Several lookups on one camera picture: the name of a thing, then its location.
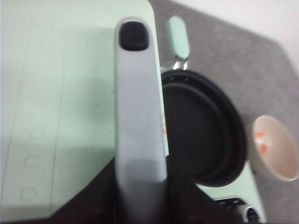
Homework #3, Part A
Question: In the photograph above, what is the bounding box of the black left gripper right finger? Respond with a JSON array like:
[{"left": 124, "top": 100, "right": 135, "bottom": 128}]
[{"left": 166, "top": 155, "right": 224, "bottom": 224}]

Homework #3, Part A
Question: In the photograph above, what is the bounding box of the orange cooked shrimp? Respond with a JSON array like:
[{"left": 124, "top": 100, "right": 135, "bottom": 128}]
[{"left": 255, "top": 132, "right": 268, "bottom": 156}]

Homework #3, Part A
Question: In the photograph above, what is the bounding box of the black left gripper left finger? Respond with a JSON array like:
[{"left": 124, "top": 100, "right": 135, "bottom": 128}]
[{"left": 14, "top": 156, "right": 120, "bottom": 224}]

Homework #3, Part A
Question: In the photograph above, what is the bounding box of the silver right control knob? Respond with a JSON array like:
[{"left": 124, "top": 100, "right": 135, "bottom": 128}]
[{"left": 241, "top": 205, "right": 260, "bottom": 224}]

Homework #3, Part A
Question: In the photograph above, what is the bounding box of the cream ribbed bowl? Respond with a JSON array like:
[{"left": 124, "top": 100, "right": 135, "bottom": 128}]
[{"left": 246, "top": 115, "right": 299, "bottom": 182}]

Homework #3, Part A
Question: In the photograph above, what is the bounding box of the black frying pan green handle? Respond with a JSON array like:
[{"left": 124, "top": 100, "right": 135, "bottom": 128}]
[{"left": 161, "top": 15, "right": 247, "bottom": 187}]

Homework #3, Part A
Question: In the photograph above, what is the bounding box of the mint green breakfast maker base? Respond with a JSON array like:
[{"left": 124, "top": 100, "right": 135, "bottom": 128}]
[{"left": 192, "top": 157, "right": 266, "bottom": 223}]

